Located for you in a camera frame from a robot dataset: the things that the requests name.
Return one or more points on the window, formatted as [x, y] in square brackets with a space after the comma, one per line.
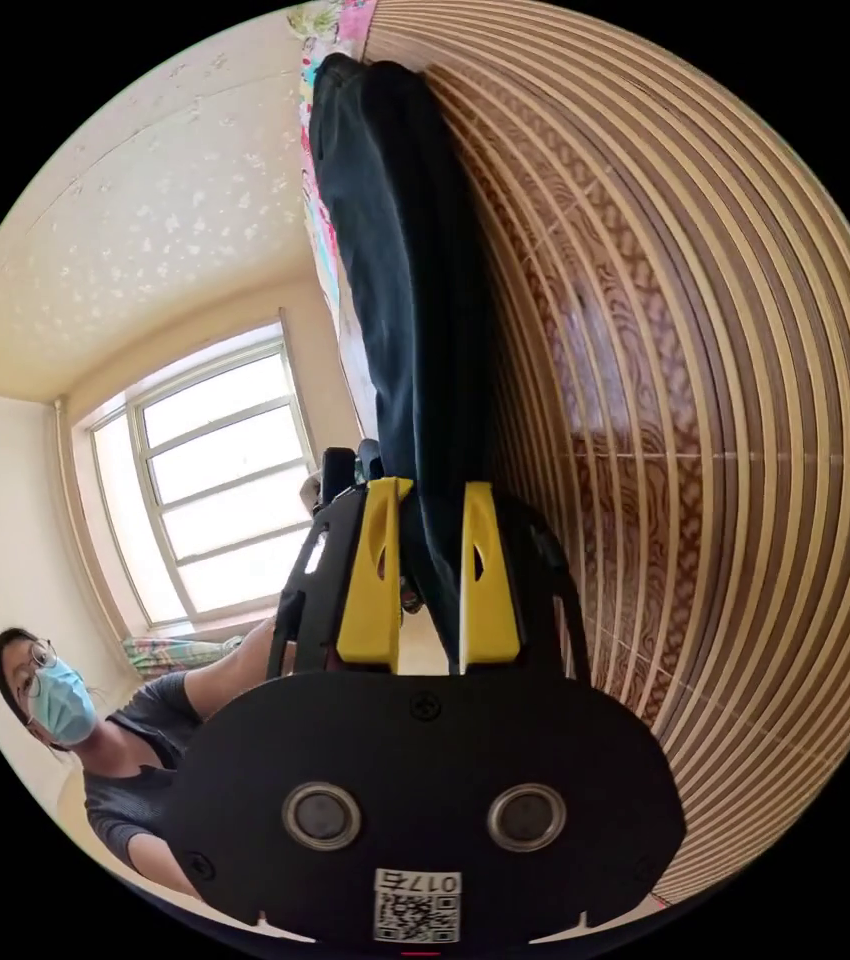
[222, 480]

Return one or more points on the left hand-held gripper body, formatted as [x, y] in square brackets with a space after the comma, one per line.
[339, 476]

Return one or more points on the person's left hand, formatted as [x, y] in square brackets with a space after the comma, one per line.
[310, 495]

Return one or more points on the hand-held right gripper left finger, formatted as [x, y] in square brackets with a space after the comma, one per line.
[365, 615]

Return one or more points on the printed floral cloth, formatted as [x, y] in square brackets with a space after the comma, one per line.
[170, 652]

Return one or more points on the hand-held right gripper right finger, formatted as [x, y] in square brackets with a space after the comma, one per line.
[496, 615]

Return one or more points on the person's left forearm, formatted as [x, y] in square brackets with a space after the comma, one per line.
[234, 667]

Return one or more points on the black pants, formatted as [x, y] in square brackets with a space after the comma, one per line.
[395, 262]

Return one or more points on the person's right forearm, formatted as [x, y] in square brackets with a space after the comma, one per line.
[159, 862]

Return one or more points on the person's body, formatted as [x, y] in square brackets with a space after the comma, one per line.
[125, 757]

